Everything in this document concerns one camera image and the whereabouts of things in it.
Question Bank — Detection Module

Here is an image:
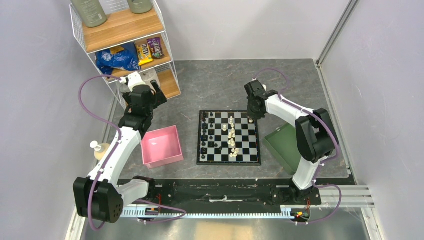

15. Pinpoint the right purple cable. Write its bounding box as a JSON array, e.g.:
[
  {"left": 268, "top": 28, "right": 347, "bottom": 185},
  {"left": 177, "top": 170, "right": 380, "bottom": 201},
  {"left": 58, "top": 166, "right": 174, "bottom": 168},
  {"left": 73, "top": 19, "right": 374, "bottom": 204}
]
[{"left": 253, "top": 68, "right": 343, "bottom": 226}]

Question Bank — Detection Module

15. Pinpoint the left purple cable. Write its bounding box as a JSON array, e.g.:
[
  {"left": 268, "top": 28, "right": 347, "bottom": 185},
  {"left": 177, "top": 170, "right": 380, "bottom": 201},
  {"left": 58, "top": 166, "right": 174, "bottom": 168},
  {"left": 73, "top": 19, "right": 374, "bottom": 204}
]
[{"left": 78, "top": 74, "right": 187, "bottom": 232}]

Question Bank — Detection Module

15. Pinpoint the soap pump dispenser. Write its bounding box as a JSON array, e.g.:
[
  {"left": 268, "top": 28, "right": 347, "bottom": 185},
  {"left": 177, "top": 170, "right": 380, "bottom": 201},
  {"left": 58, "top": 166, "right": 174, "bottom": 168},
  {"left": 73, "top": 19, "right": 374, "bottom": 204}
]
[{"left": 90, "top": 140, "right": 110, "bottom": 161}]

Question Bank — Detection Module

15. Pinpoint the black and white chessboard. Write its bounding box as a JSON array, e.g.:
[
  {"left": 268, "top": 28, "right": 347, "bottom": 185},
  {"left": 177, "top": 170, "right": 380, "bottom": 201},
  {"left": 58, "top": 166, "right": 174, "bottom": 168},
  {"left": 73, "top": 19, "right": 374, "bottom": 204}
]
[{"left": 196, "top": 110, "right": 262, "bottom": 166}]

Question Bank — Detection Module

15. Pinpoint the pink plastic bin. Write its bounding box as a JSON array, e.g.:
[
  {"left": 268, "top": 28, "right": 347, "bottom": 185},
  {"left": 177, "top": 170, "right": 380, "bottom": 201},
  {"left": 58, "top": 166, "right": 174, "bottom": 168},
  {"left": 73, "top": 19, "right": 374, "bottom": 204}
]
[{"left": 140, "top": 125, "right": 184, "bottom": 169}]

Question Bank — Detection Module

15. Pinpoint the green plastic bin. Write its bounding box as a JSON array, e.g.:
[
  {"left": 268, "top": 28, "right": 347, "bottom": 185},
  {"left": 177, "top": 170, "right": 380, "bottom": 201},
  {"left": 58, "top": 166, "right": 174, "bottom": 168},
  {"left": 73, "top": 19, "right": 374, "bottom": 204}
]
[{"left": 263, "top": 123, "right": 301, "bottom": 176}]

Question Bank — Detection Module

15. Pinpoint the white wire wooden shelf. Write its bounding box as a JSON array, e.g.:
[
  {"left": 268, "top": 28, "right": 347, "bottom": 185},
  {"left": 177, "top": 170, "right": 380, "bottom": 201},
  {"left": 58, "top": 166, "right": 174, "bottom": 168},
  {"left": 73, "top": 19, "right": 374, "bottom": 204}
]
[{"left": 69, "top": 0, "right": 181, "bottom": 99}]

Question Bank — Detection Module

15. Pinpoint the purple cable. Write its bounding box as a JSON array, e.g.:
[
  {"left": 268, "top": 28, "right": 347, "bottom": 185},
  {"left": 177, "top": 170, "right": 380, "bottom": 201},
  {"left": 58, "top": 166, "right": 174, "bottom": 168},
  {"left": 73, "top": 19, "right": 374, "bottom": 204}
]
[
  {"left": 253, "top": 68, "right": 343, "bottom": 226},
  {"left": 78, "top": 74, "right": 187, "bottom": 232}
]

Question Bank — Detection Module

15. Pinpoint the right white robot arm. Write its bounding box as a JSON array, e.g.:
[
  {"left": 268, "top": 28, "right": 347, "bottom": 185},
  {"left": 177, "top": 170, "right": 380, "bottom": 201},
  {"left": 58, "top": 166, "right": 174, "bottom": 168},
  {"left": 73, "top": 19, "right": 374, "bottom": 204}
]
[{"left": 244, "top": 79, "right": 340, "bottom": 205}]

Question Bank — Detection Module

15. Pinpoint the grey-green bottle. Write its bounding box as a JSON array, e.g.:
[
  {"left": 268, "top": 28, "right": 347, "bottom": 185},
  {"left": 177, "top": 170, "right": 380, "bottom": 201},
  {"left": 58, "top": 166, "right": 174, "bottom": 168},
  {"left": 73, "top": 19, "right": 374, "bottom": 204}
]
[
  {"left": 71, "top": 0, "right": 107, "bottom": 28},
  {"left": 127, "top": 0, "right": 153, "bottom": 14}
]

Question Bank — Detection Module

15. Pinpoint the grey-green bottle left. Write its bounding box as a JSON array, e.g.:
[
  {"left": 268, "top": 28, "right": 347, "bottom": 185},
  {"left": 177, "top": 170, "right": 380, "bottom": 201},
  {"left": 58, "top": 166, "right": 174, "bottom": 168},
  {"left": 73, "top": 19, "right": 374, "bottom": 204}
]
[{"left": 71, "top": 0, "right": 107, "bottom": 28}]

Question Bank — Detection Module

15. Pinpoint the yellow candy bag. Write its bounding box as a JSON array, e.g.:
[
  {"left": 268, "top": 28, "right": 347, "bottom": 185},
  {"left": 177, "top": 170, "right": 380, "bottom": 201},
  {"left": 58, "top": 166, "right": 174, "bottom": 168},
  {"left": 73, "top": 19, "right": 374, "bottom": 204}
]
[{"left": 135, "top": 42, "right": 153, "bottom": 66}]

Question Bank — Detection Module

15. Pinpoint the blue snack bag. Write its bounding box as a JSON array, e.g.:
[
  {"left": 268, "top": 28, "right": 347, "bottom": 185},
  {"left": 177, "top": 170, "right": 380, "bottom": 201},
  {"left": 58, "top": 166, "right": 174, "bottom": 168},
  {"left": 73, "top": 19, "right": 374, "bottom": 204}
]
[{"left": 95, "top": 42, "right": 141, "bottom": 75}]

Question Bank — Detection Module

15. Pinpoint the brown candy bag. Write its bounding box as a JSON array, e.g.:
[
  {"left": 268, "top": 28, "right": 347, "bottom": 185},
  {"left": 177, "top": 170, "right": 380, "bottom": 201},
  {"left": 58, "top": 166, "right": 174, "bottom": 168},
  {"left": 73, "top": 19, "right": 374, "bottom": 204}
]
[{"left": 147, "top": 37, "right": 165, "bottom": 59}]

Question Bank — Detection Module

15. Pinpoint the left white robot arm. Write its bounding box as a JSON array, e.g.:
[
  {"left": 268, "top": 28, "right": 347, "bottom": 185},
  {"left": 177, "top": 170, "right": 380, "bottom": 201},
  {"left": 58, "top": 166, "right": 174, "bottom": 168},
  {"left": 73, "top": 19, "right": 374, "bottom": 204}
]
[{"left": 73, "top": 72, "right": 168, "bottom": 230}]

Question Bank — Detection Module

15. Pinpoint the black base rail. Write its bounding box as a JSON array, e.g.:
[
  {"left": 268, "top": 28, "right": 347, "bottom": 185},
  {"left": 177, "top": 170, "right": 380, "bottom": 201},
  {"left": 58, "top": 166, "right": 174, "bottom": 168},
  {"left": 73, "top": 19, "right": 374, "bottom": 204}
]
[{"left": 115, "top": 178, "right": 323, "bottom": 220}]

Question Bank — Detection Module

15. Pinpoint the grey-green bottle right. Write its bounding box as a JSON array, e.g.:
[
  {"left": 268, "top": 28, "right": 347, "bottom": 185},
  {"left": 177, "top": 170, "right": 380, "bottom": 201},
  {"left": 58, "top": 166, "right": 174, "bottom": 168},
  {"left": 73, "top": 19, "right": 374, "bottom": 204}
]
[{"left": 127, "top": 0, "right": 153, "bottom": 14}]

